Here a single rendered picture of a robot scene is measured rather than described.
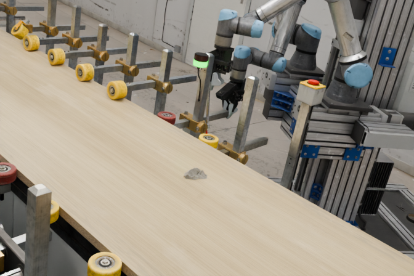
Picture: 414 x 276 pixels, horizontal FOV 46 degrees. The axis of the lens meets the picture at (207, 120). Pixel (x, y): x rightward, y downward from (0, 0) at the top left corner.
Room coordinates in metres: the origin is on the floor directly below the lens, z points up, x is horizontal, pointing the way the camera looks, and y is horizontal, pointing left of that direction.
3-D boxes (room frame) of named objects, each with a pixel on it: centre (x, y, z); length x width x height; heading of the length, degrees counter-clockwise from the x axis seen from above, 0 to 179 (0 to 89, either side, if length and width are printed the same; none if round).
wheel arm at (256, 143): (1.94, -0.15, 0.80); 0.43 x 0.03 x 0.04; 141
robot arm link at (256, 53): (2.36, -0.17, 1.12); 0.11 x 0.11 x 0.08; 63
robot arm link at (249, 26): (2.13, -0.11, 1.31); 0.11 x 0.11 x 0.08; 88
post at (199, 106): (2.04, 0.04, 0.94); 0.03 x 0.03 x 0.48; 51
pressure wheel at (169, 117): (1.94, 0.17, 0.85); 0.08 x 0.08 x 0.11
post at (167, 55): (2.20, 0.24, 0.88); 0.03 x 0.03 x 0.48; 51
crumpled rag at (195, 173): (1.47, 0.01, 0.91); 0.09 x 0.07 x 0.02; 126
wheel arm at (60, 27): (2.92, 0.99, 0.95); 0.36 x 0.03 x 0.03; 141
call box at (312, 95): (1.72, -0.35, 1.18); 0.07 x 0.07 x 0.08; 51
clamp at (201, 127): (2.05, 0.06, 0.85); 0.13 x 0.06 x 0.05; 51
